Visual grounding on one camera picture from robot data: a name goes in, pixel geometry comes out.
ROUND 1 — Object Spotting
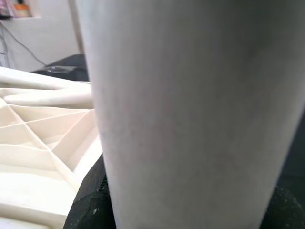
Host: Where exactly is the looped black wall cable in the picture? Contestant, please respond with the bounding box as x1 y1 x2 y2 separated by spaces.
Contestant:
0 23 10 67

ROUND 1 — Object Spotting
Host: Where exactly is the clear tape strip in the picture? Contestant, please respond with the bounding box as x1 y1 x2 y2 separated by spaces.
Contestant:
46 66 74 73

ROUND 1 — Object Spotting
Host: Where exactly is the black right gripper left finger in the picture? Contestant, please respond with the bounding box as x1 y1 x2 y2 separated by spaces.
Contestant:
65 152 120 229

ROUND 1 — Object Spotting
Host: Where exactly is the white plastic children table top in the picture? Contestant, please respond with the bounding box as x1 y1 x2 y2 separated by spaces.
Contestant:
0 66 105 229

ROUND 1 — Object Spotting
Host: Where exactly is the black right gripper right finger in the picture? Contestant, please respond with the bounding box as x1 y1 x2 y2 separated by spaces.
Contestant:
271 182 305 229

